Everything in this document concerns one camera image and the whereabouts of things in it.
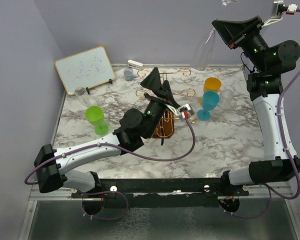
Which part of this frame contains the gold wire wine glass rack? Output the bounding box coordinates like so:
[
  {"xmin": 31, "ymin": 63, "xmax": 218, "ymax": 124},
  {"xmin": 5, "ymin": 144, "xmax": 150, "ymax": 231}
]
[{"xmin": 135, "ymin": 68, "xmax": 199, "ymax": 146}]

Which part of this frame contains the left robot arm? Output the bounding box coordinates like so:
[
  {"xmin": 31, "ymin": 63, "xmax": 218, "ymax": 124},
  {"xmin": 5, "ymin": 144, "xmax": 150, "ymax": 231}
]
[{"xmin": 34, "ymin": 67, "xmax": 181, "ymax": 198}]

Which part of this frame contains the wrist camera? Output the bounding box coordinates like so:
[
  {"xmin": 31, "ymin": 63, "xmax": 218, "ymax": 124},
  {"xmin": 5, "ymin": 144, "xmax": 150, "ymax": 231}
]
[
  {"xmin": 262, "ymin": 0, "xmax": 298, "ymax": 28},
  {"xmin": 166, "ymin": 103, "xmax": 194, "ymax": 119}
]

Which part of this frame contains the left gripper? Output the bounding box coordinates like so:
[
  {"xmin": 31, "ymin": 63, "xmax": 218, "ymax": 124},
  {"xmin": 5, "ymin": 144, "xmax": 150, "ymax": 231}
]
[{"xmin": 140, "ymin": 68, "xmax": 181, "ymax": 139}]

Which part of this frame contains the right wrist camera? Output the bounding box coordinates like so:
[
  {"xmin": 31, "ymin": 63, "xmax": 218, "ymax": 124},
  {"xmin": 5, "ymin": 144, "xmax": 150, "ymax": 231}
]
[{"xmin": 262, "ymin": 0, "xmax": 298, "ymax": 28}]

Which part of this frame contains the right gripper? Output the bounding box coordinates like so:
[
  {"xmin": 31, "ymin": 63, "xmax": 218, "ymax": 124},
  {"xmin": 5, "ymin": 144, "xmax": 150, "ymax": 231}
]
[{"xmin": 212, "ymin": 15, "xmax": 268, "ymax": 72}]

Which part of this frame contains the small whiteboard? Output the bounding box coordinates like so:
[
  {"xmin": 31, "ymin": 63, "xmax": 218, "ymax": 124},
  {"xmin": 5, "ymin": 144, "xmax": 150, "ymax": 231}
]
[{"xmin": 54, "ymin": 46, "xmax": 116, "ymax": 96}]

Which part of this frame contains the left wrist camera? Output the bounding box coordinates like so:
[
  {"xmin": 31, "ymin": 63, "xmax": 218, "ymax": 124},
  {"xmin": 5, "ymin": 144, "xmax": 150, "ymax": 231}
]
[{"xmin": 166, "ymin": 103, "xmax": 194, "ymax": 119}]

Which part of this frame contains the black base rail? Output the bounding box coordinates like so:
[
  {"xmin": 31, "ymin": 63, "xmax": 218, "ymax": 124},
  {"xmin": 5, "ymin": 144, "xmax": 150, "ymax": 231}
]
[{"xmin": 71, "ymin": 177, "xmax": 251, "ymax": 209}]

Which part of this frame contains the green plastic goblet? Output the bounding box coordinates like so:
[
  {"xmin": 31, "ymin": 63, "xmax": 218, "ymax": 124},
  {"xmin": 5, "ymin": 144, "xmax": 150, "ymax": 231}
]
[{"xmin": 85, "ymin": 105, "xmax": 109, "ymax": 136}]

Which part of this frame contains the blue plastic goblet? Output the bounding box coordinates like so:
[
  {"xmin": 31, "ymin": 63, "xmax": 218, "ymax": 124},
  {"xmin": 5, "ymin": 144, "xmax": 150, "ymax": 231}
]
[{"xmin": 197, "ymin": 90, "xmax": 220, "ymax": 121}]

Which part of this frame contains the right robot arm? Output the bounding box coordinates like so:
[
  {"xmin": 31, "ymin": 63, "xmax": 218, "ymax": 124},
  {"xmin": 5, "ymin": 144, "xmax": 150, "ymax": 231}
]
[{"xmin": 212, "ymin": 16, "xmax": 300, "ymax": 196}]

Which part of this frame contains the small blue cup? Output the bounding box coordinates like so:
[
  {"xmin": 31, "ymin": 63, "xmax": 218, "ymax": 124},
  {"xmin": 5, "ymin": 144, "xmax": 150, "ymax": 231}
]
[{"xmin": 123, "ymin": 68, "xmax": 135, "ymax": 82}]

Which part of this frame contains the orange plastic goblet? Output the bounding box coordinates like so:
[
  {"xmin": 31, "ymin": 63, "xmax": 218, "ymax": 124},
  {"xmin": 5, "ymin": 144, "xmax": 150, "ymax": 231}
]
[{"xmin": 203, "ymin": 77, "xmax": 222, "ymax": 93}]

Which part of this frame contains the white eraser block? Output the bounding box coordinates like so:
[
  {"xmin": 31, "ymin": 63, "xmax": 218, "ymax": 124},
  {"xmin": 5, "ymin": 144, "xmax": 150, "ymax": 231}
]
[{"xmin": 127, "ymin": 59, "xmax": 144, "ymax": 70}]

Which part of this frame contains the clear wine glass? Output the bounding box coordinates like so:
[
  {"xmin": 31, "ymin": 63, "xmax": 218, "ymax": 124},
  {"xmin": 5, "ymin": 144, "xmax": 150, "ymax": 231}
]
[
  {"xmin": 191, "ymin": 0, "xmax": 238, "ymax": 72},
  {"xmin": 217, "ymin": 89, "xmax": 234, "ymax": 113},
  {"xmin": 74, "ymin": 87, "xmax": 91, "ymax": 108}
]

